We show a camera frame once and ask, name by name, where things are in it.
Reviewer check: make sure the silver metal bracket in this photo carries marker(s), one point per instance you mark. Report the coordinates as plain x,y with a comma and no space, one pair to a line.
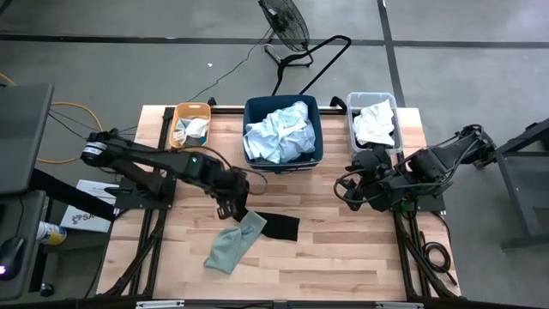
399,305
158,304

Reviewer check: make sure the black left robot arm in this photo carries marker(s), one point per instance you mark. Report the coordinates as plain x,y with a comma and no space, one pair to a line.
150,156

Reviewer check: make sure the black computer mouse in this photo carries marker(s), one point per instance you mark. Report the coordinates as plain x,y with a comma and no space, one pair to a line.
10,257

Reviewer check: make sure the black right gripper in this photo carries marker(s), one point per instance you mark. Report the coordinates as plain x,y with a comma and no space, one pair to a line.
373,163

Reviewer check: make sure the orange plastic bin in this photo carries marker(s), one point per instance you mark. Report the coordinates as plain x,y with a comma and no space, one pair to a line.
193,109

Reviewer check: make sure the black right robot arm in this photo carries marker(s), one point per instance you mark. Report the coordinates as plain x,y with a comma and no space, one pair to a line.
429,167

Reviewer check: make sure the white cloth shirt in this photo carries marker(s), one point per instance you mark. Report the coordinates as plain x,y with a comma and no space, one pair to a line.
375,122

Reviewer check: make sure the navy fabric basket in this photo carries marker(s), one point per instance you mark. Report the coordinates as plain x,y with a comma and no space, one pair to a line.
257,107

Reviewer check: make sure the black floor fan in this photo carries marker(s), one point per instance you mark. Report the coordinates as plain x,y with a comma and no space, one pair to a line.
285,21

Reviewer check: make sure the sage green sock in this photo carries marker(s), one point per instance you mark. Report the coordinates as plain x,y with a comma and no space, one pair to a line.
231,251

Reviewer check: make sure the light blue shirt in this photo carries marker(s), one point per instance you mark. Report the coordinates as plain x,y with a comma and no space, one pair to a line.
279,137

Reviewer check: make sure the black diagonal strut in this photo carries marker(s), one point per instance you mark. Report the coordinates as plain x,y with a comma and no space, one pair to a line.
64,192

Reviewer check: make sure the black metal stand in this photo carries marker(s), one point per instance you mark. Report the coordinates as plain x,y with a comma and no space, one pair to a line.
521,206

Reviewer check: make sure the clear plastic bin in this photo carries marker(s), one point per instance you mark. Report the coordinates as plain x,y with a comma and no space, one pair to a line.
358,101

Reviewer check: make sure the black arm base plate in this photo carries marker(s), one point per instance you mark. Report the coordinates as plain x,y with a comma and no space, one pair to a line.
128,201
433,206

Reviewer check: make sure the white and yellow can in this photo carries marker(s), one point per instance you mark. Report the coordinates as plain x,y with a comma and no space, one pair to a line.
51,234

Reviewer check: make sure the grey desk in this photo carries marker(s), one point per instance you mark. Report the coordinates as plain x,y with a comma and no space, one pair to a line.
25,214

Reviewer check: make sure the black sock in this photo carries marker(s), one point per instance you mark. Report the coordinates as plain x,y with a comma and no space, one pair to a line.
279,225

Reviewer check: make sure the black aluminium frame rails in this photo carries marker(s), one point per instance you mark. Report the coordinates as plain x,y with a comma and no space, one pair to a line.
405,253
150,257

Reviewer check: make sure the dark grey monitor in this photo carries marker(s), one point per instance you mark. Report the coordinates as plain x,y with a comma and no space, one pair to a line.
21,137

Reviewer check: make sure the small black knob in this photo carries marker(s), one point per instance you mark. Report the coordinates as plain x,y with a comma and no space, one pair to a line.
46,289

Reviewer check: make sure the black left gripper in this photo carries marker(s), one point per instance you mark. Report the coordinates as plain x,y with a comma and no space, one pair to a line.
231,189

